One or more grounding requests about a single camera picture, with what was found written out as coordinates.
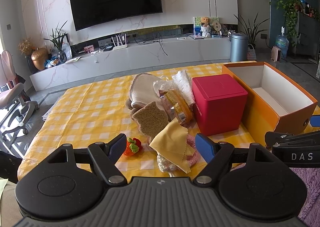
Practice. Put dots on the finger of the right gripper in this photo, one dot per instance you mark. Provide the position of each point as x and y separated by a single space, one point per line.
272 138
315 121

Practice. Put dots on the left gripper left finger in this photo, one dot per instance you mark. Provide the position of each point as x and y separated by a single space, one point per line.
104 157

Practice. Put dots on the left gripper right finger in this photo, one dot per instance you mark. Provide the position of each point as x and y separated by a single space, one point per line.
217 155

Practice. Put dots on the crocheted strawberry toy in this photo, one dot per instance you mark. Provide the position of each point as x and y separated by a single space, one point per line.
133 146

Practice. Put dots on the yellow cleaning cloth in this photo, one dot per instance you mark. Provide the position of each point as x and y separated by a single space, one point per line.
175 145

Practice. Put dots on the brown bear-shaped sponge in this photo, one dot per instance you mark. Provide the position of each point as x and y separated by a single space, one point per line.
151 120

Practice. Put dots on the yellow packaged snack bag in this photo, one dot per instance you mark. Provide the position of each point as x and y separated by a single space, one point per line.
173 102

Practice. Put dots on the white bath mitt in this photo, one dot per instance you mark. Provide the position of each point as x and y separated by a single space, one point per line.
142 92

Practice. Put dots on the orange open cardboard box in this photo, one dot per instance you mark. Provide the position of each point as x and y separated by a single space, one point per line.
275 103

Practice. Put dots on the red cube box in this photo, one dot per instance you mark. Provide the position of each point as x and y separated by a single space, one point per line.
219 103

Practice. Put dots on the purple fluffy blanket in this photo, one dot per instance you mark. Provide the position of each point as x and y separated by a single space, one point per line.
310 212

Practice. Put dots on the pink small heater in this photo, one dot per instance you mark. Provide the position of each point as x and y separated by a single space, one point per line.
276 54

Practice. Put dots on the blue water jug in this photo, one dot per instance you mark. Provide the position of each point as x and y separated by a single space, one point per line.
282 42

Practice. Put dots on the woven pink handbag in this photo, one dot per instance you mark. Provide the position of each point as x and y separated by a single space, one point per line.
251 54

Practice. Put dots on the white marble tv console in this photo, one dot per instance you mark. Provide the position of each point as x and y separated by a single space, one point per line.
135 56

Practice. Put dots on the grey metal trash bin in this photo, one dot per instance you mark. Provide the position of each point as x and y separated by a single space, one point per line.
239 47

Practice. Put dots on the tall floor plant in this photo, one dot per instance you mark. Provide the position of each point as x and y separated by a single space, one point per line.
251 29

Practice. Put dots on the white wifi router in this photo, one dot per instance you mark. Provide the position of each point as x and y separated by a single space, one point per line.
119 42

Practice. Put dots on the pink grey office chair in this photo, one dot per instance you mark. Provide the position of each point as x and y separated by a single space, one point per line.
14 95

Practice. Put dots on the hanging ivy plant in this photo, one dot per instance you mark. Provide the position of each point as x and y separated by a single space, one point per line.
287 9

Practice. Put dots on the golden vase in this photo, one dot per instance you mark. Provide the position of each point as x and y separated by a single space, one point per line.
39 57

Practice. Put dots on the teddy bear on console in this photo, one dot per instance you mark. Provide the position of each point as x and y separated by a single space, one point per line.
205 27

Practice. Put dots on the potted green plant left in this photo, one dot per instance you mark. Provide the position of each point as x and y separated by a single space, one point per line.
57 38

